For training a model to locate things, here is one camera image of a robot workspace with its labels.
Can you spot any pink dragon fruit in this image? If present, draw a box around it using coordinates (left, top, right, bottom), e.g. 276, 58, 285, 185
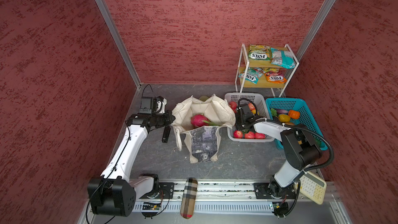
190, 114, 218, 128

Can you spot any cream canvas tote bag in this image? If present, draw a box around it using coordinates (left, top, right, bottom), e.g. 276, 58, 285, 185
171, 95, 236, 163

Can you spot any green Fox's candy bag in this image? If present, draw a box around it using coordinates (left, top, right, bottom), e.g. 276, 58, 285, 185
238, 67, 264, 85

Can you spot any red apple top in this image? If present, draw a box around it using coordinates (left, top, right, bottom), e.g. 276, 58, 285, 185
248, 103, 257, 112

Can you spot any plaid pouch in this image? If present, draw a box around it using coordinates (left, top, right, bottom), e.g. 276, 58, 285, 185
180, 178, 198, 219

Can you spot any red apple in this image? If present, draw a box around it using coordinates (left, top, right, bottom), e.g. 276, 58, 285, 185
255, 132, 266, 140
248, 103, 257, 112
233, 130, 244, 139

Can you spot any white plastic basket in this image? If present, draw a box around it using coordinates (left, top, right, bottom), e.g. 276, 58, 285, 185
224, 92, 274, 143

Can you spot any orange Fox's candy bag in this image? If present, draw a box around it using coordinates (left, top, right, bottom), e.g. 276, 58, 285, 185
265, 71, 287, 84

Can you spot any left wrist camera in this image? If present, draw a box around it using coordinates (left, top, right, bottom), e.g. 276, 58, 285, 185
139, 96, 167, 115

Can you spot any yellow Fox's candy bag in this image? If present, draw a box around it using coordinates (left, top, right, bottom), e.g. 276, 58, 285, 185
248, 45, 272, 61

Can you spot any teal plastic basket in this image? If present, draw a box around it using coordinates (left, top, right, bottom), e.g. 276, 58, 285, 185
265, 97, 323, 136

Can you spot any red apple front right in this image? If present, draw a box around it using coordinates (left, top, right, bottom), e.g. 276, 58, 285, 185
255, 132, 266, 140

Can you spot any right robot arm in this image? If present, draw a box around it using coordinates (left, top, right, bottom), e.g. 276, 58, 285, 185
236, 103, 322, 199

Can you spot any cream calculator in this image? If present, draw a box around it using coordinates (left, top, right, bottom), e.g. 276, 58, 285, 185
300, 172, 327, 205

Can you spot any aluminium rail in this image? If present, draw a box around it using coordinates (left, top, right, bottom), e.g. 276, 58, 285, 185
90, 179, 340, 201

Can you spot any red apple front left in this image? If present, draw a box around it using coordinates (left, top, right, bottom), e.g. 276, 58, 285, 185
233, 130, 244, 139

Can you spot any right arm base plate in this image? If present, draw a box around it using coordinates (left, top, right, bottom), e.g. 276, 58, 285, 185
253, 182, 296, 200

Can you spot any black remote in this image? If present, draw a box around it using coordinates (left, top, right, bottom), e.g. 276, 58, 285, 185
162, 125, 171, 143

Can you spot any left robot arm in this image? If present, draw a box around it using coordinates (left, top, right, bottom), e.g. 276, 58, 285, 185
87, 110, 175, 217

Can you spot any yellow vegetable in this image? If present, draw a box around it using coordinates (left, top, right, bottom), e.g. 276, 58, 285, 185
278, 114, 291, 123

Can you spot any black corrugated cable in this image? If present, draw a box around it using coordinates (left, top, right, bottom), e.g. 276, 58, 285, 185
237, 97, 335, 172

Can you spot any teal snack bag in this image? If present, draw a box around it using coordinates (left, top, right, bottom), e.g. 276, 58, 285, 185
271, 48, 295, 69

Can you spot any orange pumpkin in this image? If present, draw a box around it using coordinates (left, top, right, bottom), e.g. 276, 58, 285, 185
288, 110, 301, 119

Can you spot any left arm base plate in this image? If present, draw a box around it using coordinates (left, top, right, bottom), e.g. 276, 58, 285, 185
140, 181, 175, 200

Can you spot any white wooden shelf rack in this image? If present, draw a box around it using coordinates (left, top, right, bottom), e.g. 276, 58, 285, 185
234, 44, 300, 97

